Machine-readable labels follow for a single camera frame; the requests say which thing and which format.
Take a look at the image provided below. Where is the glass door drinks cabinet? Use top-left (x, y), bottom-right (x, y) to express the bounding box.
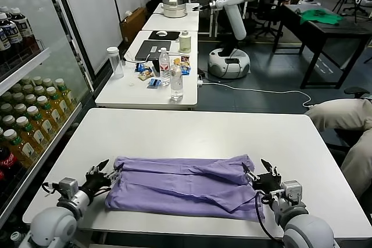
top-left (0, 0), bottom-right (96, 231)

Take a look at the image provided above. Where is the person in beige trousers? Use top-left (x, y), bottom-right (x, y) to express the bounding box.
top-left (304, 96), bottom-right (372, 199)

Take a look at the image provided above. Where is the black mouse pad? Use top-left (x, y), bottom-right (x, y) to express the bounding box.
top-left (147, 30), bottom-right (180, 41)

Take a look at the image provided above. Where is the green cloth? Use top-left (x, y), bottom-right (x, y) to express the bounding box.
top-left (299, 8), bottom-right (344, 26)

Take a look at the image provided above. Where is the white table with pot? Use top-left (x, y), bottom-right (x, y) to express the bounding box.
top-left (141, 2), bottom-right (200, 33)

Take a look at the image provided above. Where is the white humanoid robot body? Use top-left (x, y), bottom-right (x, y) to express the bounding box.
top-left (208, 0), bottom-right (252, 80)

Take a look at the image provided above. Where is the purple t-shirt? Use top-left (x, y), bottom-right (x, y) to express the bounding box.
top-left (104, 154), bottom-right (267, 222)

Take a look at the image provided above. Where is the white table with snacks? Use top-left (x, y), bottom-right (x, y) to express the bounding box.
top-left (95, 30), bottom-right (199, 109)

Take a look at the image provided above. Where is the red label water bottle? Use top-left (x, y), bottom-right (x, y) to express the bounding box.
top-left (158, 48), bottom-right (171, 87)

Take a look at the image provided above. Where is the clear tumbler white lid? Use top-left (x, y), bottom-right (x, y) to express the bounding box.
top-left (106, 46), bottom-right (125, 80)

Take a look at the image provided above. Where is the black work table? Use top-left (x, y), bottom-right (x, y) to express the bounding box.
top-left (278, 3), bottom-right (372, 89)

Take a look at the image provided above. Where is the pale green jar cream lid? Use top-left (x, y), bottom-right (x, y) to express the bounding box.
top-left (178, 31), bottom-right (192, 54)

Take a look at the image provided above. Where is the brown cardboard box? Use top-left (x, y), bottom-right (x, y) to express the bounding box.
top-left (119, 6), bottom-right (148, 46)

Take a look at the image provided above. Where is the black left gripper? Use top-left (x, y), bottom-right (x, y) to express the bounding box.
top-left (84, 159), bottom-right (124, 199)

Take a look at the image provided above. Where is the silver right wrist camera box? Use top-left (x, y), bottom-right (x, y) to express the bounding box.
top-left (280, 180), bottom-right (303, 207)

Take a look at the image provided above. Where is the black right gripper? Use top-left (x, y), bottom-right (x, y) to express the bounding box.
top-left (241, 159), bottom-right (282, 195)

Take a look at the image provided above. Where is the steel steamer pot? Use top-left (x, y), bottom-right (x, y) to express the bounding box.
top-left (161, 0), bottom-right (188, 19)

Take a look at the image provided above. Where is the clear unlabelled water bottle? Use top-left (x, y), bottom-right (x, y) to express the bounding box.
top-left (169, 64), bottom-right (185, 103)

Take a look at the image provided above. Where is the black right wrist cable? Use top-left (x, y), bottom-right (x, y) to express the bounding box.
top-left (253, 189), bottom-right (284, 243)

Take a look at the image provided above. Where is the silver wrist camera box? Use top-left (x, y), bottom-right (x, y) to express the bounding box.
top-left (280, 180), bottom-right (303, 207)
top-left (58, 177), bottom-right (79, 198)

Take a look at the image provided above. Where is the thin white charging cable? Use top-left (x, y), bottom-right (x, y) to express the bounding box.
top-left (123, 52), bottom-right (160, 64)

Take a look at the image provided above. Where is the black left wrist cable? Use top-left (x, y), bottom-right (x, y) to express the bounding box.
top-left (42, 182), bottom-right (62, 195)

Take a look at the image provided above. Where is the tan snack packet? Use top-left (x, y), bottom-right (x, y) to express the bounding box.
top-left (138, 69), bottom-right (154, 82)

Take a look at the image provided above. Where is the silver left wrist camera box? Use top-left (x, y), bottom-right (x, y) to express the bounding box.
top-left (58, 177), bottom-right (79, 198)

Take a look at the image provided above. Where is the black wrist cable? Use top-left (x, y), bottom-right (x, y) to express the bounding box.
top-left (253, 189), bottom-right (284, 243)
top-left (42, 182), bottom-right (62, 195)

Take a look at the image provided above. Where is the dark grey laptop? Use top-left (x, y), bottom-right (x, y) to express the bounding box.
top-left (135, 40), bottom-right (173, 62)

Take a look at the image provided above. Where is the long white power cable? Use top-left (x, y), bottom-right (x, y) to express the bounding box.
top-left (202, 81), bottom-right (314, 109)

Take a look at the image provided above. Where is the dark bottle white cap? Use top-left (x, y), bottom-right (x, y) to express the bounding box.
top-left (10, 231), bottom-right (30, 248)

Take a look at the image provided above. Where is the red label cola bottle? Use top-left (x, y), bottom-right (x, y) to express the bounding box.
top-left (0, 145), bottom-right (23, 185)

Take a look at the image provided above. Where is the small black stand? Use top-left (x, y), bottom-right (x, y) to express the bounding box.
top-left (151, 59), bottom-right (162, 76)

